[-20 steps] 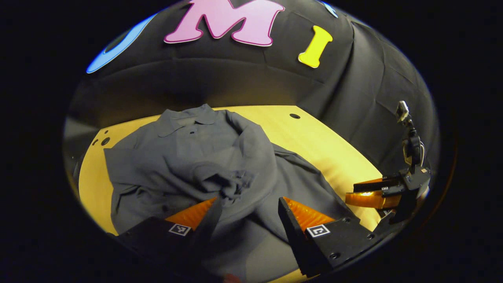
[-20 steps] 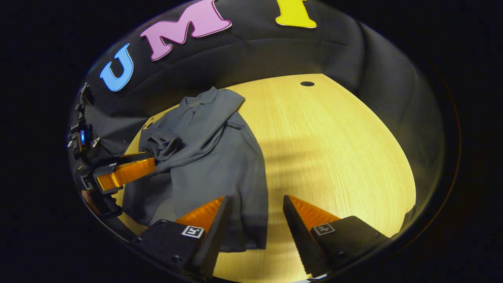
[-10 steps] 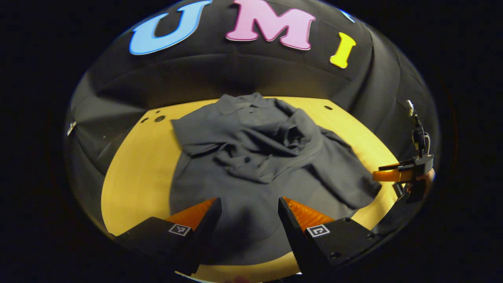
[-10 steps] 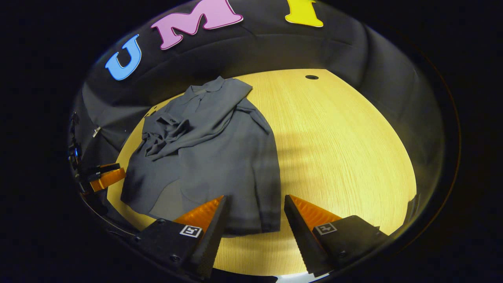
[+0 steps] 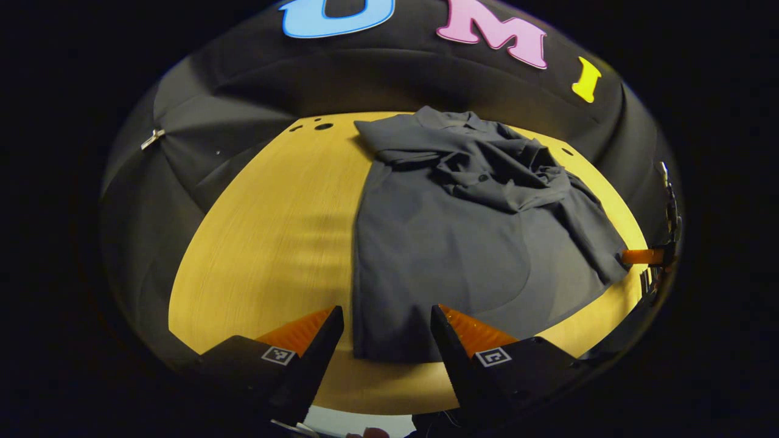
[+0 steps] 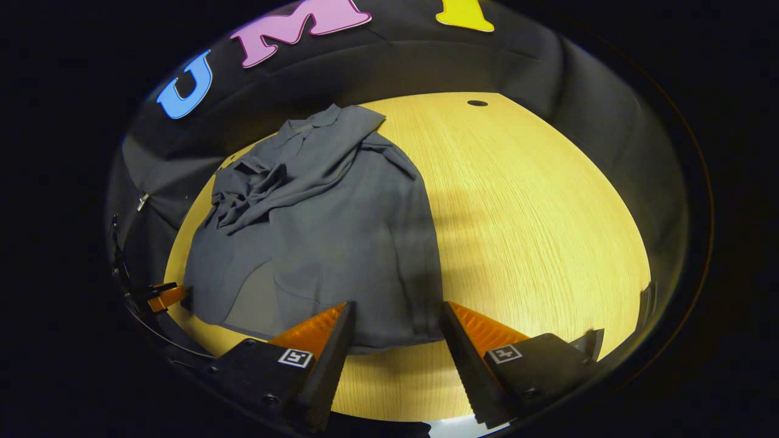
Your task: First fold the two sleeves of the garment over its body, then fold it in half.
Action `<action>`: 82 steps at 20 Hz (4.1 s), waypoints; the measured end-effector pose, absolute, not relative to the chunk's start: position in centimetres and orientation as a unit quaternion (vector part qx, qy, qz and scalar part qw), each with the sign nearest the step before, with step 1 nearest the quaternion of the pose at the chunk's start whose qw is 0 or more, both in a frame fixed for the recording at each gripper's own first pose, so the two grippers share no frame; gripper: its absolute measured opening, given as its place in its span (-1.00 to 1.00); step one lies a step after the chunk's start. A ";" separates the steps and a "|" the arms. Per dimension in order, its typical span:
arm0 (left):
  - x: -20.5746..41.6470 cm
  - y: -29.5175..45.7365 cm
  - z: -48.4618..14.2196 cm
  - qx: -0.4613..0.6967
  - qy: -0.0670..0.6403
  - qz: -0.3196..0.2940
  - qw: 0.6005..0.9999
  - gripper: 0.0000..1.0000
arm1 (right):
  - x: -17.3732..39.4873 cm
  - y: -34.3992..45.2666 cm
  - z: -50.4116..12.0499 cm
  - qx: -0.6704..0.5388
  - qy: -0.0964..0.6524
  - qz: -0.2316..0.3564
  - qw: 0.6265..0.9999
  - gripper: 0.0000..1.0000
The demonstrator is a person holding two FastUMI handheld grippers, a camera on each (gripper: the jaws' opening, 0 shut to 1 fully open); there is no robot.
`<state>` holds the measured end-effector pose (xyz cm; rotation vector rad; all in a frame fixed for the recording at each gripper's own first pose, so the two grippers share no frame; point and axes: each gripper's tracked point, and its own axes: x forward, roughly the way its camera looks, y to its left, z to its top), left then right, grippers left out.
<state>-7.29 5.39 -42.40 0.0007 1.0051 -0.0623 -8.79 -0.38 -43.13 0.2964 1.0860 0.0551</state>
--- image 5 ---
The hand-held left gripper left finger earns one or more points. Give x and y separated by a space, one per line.
316 359

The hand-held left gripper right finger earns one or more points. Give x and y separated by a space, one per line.
450 359

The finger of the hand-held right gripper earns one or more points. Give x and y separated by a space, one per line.
642 256

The grey button shirt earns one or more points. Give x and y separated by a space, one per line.
450 243

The white cloth clip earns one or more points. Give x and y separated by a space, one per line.
152 139

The black backdrop cloth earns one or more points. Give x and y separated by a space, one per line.
395 79

